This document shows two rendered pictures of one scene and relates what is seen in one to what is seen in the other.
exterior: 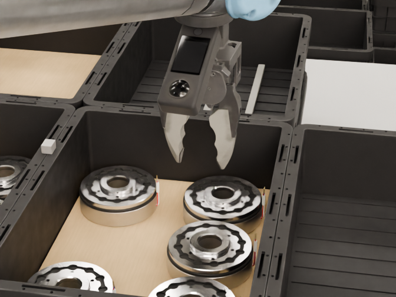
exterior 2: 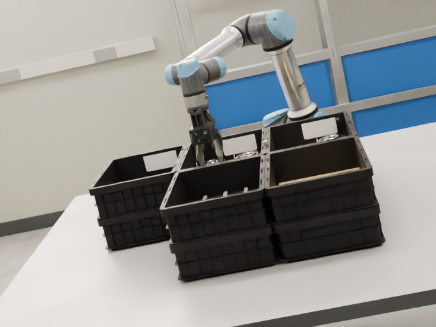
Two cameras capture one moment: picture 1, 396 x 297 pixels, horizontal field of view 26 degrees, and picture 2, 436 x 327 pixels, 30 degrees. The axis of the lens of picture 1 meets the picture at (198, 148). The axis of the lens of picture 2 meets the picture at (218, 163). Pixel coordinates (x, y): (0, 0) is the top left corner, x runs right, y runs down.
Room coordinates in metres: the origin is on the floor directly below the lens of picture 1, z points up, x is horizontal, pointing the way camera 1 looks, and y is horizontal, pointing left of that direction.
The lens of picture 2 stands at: (3.59, -0.13, 1.55)
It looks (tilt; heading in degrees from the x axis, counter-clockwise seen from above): 14 degrees down; 177
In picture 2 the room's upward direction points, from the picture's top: 13 degrees counter-clockwise
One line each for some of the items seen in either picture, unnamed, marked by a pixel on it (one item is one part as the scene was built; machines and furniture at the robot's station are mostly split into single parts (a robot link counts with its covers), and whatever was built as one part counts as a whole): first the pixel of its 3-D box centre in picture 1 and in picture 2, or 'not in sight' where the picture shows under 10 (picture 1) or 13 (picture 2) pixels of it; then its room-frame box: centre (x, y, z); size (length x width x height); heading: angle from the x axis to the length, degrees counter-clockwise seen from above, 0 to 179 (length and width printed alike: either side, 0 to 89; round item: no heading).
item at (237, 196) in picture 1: (223, 194); not in sight; (0.94, -0.03, 0.86); 0.05 x 0.05 x 0.01
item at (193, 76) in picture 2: not in sight; (191, 77); (0.96, 0.00, 1.21); 0.09 x 0.08 x 0.11; 135
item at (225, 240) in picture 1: (210, 243); not in sight; (0.83, -0.01, 0.86); 0.05 x 0.05 x 0.01
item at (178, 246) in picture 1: (210, 246); not in sight; (0.83, -0.01, 0.86); 0.10 x 0.10 x 0.01
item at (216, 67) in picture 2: not in sight; (205, 71); (0.88, 0.05, 1.21); 0.11 x 0.11 x 0.08; 45
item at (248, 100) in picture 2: not in sight; (274, 120); (-1.00, 0.50, 0.60); 0.72 x 0.03 x 0.56; 81
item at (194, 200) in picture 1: (222, 197); not in sight; (0.94, -0.03, 0.86); 0.10 x 0.10 x 0.01
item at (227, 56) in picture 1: (205, 50); (201, 124); (0.97, -0.01, 1.05); 0.09 x 0.08 x 0.12; 164
